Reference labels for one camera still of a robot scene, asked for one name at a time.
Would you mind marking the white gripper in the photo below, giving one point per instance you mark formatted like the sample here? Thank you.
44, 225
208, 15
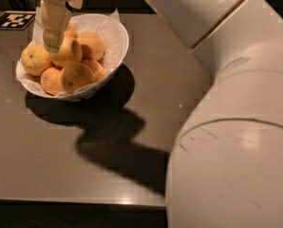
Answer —
55, 16

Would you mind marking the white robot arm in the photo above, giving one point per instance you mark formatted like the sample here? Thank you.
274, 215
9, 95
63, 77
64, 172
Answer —
226, 167

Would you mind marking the white paper bowl liner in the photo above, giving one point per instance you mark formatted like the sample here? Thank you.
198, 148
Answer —
94, 47

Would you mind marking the white ceramic bowl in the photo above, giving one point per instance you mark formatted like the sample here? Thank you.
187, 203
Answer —
116, 41

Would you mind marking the right low orange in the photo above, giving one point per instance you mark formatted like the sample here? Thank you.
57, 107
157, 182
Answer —
96, 68

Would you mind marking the black white fiducial marker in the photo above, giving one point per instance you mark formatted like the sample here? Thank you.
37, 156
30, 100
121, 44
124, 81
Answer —
15, 20

